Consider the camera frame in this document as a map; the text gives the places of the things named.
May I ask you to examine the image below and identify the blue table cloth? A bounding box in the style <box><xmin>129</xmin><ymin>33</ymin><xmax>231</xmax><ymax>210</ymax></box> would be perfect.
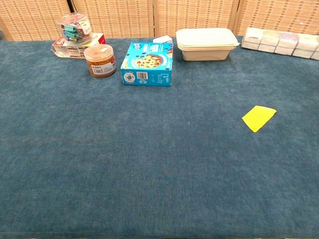
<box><xmin>0</xmin><ymin>36</ymin><xmax>319</xmax><ymax>239</ymax></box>

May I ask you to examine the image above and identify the blue cookie box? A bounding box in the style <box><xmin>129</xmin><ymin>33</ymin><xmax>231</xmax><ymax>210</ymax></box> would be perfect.
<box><xmin>120</xmin><ymin>42</ymin><xmax>174</xmax><ymax>87</ymax></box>

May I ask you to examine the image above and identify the small white box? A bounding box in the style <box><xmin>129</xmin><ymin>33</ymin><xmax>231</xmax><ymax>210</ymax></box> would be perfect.
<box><xmin>152</xmin><ymin>35</ymin><xmax>173</xmax><ymax>44</ymax></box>

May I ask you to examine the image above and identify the orange rubber band jar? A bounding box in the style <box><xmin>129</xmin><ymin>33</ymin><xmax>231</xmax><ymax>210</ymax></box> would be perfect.
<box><xmin>83</xmin><ymin>44</ymin><xmax>117</xmax><ymax>79</ymax></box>

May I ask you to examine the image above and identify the beige lidded food container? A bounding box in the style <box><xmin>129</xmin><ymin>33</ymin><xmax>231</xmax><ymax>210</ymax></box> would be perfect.
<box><xmin>175</xmin><ymin>27</ymin><xmax>240</xmax><ymax>62</ymax></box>

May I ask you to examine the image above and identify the woven folding screen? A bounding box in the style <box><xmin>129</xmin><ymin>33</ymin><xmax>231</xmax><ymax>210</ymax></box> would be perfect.
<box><xmin>0</xmin><ymin>0</ymin><xmax>319</xmax><ymax>42</ymax></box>

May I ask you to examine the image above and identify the red and white carton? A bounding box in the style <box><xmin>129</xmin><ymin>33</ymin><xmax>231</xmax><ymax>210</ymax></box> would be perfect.
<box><xmin>51</xmin><ymin>32</ymin><xmax>107</xmax><ymax>59</ymax></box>

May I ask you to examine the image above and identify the clear binder clip jar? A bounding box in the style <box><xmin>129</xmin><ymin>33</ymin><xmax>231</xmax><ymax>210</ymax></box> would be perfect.
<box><xmin>55</xmin><ymin>12</ymin><xmax>93</xmax><ymax>46</ymax></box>

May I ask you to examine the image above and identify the wrapped tissue pack bundle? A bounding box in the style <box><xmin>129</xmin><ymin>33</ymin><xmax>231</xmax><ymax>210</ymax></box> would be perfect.
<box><xmin>240</xmin><ymin>27</ymin><xmax>319</xmax><ymax>61</ymax></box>

